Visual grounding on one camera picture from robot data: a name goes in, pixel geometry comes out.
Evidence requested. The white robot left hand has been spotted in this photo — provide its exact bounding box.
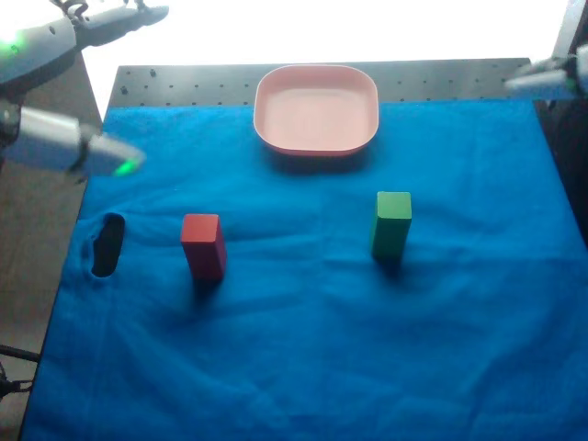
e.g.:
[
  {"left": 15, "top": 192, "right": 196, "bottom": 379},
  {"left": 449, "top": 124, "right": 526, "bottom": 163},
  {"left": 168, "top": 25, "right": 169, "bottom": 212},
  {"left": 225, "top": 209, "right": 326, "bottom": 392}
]
[{"left": 0, "top": 0, "right": 170, "bottom": 179}]

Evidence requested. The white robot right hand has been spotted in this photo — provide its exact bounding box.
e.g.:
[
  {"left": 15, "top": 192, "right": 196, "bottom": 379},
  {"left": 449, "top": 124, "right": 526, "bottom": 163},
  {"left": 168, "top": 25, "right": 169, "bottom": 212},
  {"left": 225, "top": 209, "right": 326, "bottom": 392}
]
[{"left": 503, "top": 44, "right": 588, "bottom": 101}]

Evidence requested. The green block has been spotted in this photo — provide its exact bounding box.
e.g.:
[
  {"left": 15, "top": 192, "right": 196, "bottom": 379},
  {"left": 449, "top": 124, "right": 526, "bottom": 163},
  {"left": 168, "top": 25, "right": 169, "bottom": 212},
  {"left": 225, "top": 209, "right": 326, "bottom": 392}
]
[{"left": 369, "top": 190, "right": 413, "bottom": 261}]

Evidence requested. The red block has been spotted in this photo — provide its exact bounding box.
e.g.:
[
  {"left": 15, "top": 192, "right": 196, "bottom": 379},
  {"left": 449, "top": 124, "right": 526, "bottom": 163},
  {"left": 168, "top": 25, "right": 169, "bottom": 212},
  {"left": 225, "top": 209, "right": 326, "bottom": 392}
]
[{"left": 179, "top": 213, "right": 227, "bottom": 282}]

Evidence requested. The pink square plate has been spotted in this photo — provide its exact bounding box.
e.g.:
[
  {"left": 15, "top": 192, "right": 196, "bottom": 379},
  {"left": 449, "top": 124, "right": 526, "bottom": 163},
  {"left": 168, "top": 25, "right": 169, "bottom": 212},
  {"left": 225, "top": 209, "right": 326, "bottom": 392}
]
[{"left": 254, "top": 63, "right": 380, "bottom": 160}]

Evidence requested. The blue cloth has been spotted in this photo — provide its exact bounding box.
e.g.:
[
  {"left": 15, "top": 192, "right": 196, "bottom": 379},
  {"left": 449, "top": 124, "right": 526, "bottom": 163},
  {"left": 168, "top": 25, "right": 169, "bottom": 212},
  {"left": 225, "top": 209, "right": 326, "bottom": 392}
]
[{"left": 20, "top": 98, "right": 588, "bottom": 441}]

